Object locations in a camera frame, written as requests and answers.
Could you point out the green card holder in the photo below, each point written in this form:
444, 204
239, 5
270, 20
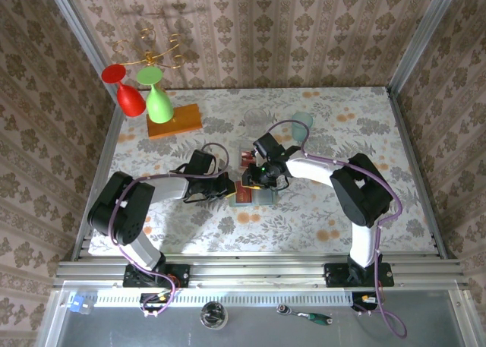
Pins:
267, 197

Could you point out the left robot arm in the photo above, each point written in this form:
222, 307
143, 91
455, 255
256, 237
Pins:
121, 210

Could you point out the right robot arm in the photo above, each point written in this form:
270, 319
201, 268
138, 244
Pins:
360, 195

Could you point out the floral table cover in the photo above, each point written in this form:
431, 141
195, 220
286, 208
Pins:
228, 240

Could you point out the teal plastic cup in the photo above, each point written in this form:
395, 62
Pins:
300, 134

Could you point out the clear glass tumbler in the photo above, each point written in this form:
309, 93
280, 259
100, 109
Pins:
255, 123

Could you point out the orange wooden base block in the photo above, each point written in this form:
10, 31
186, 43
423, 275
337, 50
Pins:
186, 123

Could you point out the green wine glass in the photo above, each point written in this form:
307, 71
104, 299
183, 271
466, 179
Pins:
159, 108

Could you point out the red wine glass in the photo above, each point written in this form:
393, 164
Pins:
131, 100

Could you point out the silver metal cup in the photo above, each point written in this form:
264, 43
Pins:
214, 316

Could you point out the black power connector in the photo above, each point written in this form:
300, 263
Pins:
150, 298
357, 297

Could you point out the blue plastic connector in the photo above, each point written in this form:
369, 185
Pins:
77, 304

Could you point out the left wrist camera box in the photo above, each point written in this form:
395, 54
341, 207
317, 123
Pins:
202, 161

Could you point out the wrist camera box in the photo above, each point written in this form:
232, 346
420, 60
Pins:
269, 146
202, 161

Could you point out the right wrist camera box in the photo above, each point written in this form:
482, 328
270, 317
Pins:
269, 146

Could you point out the aluminium mounting rail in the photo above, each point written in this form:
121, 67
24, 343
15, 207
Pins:
247, 271

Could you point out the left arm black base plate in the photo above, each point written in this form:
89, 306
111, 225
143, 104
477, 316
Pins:
178, 275

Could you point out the aluminium table side rail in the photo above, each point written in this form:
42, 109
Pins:
406, 134
109, 134

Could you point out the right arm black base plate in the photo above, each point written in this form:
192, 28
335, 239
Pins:
336, 275

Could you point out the aluminium frame post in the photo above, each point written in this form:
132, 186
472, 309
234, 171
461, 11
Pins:
83, 39
420, 39

